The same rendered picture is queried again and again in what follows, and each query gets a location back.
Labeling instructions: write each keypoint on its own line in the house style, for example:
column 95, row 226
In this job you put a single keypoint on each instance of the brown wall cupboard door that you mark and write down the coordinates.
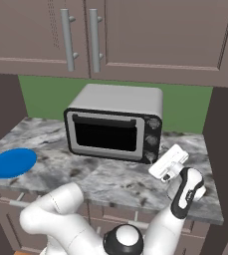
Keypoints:
column 22, row 33
column 165, row 36

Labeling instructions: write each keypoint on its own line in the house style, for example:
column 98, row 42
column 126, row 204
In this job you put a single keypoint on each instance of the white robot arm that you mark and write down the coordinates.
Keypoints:
column 67, row 215

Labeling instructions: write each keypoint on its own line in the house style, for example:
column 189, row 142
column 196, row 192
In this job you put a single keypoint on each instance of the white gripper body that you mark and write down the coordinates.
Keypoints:
column 168, row 161

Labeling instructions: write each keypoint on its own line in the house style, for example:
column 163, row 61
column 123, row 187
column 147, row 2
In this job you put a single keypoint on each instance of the brown base cupboard door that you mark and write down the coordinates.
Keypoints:
column 9, row 225

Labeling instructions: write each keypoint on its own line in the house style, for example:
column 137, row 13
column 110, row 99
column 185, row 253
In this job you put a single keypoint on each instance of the black toaster oven knob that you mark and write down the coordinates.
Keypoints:
column 151, row 140
column 153, row 123
column 149, row 155

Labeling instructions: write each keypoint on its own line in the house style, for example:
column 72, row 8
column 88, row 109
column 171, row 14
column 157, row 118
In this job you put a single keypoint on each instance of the brown drawer front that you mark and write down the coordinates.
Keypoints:
column 118, row 214
column 6, row 196

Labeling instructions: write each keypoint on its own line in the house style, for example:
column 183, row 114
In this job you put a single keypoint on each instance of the toaster oven glass door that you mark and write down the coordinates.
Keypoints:
column 105, row 136

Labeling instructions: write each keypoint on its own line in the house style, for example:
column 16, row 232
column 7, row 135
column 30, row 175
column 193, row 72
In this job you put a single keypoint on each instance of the blue plate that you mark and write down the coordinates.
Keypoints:
column 12, row 163

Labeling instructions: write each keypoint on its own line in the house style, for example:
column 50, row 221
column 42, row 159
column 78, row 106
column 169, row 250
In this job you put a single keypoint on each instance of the silver toaster oven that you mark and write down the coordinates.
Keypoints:
column 118, row 99

